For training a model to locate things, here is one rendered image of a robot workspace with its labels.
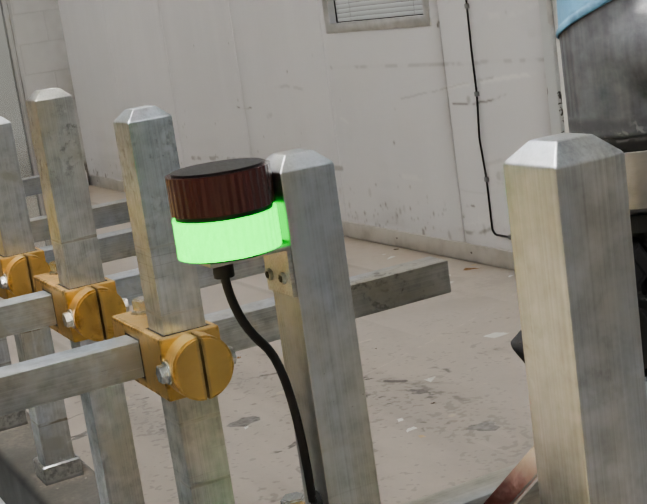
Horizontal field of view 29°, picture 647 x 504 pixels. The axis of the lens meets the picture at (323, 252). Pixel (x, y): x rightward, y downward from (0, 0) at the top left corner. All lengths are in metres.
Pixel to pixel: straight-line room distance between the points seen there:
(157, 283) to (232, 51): 6.12
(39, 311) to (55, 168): 0.15
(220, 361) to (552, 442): 0.46
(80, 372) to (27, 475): 0.57
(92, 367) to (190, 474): 0.11
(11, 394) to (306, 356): 0.32
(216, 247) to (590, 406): 0.25
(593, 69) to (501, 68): 4.09
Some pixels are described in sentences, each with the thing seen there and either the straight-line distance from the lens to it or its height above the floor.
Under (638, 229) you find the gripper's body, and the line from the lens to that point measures 0.90.
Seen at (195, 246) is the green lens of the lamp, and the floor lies 1.08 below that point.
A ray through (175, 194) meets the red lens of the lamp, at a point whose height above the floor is 1.11.
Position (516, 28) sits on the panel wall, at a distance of 4.87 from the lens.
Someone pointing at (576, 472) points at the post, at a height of 1.00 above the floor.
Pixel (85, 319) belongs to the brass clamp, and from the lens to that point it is 1.18.
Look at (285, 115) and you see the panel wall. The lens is 6.60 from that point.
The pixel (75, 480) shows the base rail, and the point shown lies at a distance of 1.50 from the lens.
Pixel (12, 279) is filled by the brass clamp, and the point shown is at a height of 0.95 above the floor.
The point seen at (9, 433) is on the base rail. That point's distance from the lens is 1.72.
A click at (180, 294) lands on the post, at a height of 1.00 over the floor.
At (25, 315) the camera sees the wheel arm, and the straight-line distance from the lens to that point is 1.24.
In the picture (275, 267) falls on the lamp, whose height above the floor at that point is 1.06.
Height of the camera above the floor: 1.21
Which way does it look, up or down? 12 degrees down
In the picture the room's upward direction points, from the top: 8 degrees counter-clockwise
